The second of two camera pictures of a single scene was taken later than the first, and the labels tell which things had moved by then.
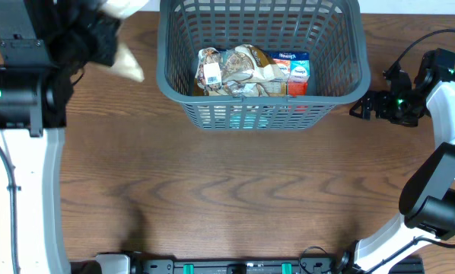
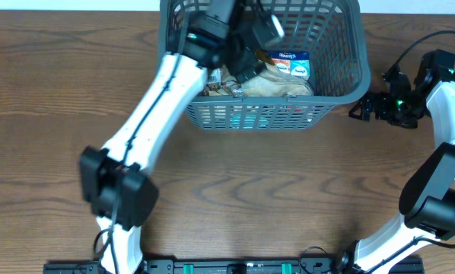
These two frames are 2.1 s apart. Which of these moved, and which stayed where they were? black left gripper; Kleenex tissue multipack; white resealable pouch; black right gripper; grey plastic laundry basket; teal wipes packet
Moved: black left gripper; white resealable pouch
Stayed: Kleenex tissue multipack; grey plastic laundry basket; teal wipes packet; black right gripper
